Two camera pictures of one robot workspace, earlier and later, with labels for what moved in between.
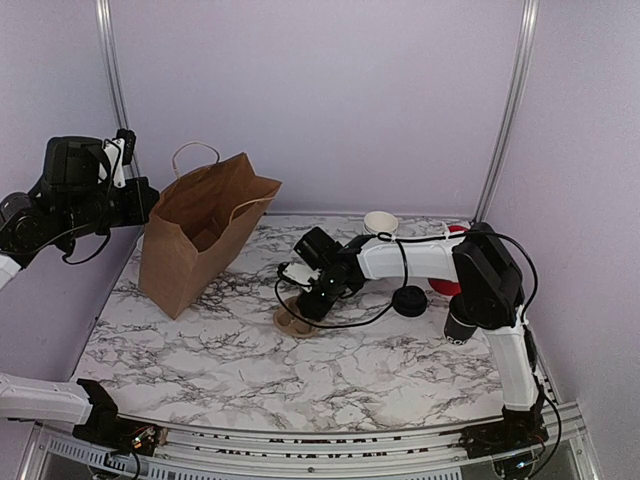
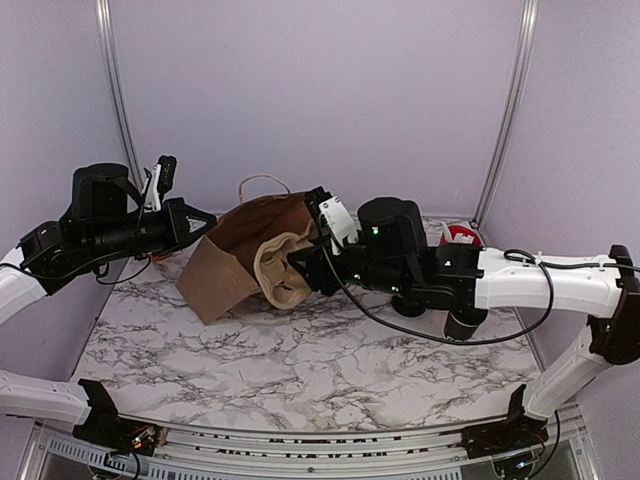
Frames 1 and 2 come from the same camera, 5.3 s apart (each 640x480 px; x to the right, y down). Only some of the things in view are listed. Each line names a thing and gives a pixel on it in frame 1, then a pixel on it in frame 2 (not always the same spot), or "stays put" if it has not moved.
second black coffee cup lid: (409, 301) stays put
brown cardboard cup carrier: (291, 324) → (281, 285)
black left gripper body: (131, 212) → (156, 238)
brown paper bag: (200, 232) → (221, 274)
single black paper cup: (459, 328) stays put
